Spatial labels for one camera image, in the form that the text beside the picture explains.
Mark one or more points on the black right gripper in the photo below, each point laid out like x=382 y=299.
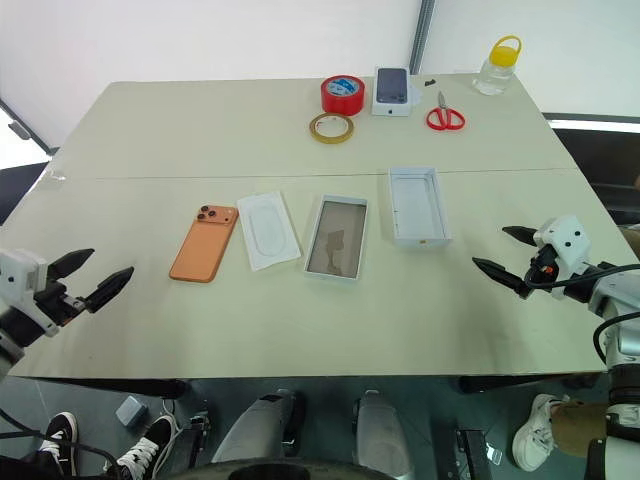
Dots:
x=542 y=262

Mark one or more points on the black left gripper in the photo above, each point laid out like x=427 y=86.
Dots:
x=60 y=302

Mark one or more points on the orange smartphone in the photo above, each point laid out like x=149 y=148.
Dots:
x=200 y=245

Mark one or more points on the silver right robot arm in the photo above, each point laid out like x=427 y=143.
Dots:
x=612 y=295

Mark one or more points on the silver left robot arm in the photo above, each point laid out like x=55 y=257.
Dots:
x=10 y=345

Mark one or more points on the small grey rectangular block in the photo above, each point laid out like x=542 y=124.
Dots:
x=131 y=411

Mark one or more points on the closed printed phone box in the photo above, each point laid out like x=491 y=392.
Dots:
x=392 y=82

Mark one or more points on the clear plastic scrap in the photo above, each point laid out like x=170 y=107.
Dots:
x=57 y=175

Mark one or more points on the black table crossbar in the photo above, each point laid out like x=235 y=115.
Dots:
x=125 y=388
x=525 y=384

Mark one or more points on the dark side table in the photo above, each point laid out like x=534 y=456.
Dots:
x=600 y=155

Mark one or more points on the black white sneaker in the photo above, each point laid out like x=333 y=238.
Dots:
x=60 y=440
x=147 y=445

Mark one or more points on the clear jar yellow lid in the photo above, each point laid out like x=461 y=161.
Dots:
x=495 y=75

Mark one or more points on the brown trouser leg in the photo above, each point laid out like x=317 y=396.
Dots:
x=580 y=427

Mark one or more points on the white cardboard insert tray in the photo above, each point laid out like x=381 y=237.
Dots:
x=267 y=230

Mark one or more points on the grey robot right leg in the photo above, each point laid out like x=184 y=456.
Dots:
x=380 y=430

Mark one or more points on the grey robot leg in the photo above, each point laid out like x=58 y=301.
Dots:
x=380 y=430
x=250 y=430

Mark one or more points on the grey robot left leg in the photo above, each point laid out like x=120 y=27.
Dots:
x=250 y=430

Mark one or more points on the yellow clear tape roll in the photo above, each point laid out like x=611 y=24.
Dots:
x=312 y=129

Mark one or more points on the red tape roll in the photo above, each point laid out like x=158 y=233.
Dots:
x=330 y=102

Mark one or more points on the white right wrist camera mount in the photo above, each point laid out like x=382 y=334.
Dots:
x=567 y=237

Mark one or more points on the dark door frame bar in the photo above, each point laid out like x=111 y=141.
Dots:
x=30 y=132

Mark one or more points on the grey wall pillar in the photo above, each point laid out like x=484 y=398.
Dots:
x=422 y=35

